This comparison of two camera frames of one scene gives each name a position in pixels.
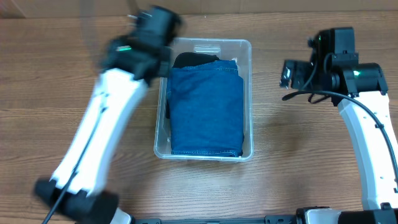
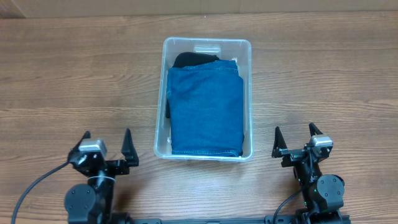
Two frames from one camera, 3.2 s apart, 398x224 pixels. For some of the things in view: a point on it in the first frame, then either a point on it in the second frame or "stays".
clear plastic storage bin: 241,50 stays
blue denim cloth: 207,109 stays
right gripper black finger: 286,74 -> 279,143
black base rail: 269,219 stays
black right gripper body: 308,77 -> 293,155
